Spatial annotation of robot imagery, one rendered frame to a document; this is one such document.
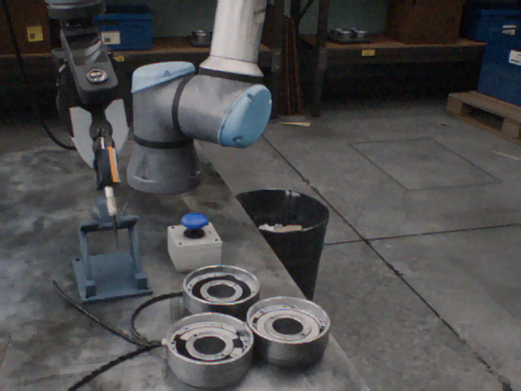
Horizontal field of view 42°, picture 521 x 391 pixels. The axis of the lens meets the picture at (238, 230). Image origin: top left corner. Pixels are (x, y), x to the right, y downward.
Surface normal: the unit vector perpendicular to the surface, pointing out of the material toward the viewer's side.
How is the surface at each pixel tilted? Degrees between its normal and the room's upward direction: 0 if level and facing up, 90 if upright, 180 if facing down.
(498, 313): 0
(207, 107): 76
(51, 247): 0
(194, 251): 90
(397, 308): 0
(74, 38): 31
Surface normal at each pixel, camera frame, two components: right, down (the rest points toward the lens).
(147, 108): -0.51, 0.37
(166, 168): 0.17, 0.14
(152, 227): 0.04, -0.90
